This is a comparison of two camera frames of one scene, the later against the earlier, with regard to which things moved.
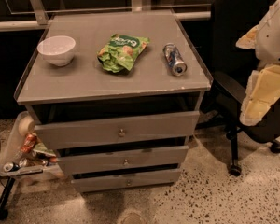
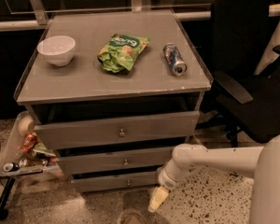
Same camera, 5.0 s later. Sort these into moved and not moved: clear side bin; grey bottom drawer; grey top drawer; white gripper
Moved: white gripper
Not moved: clear side bin; grey top drawer; grey bottom drawer
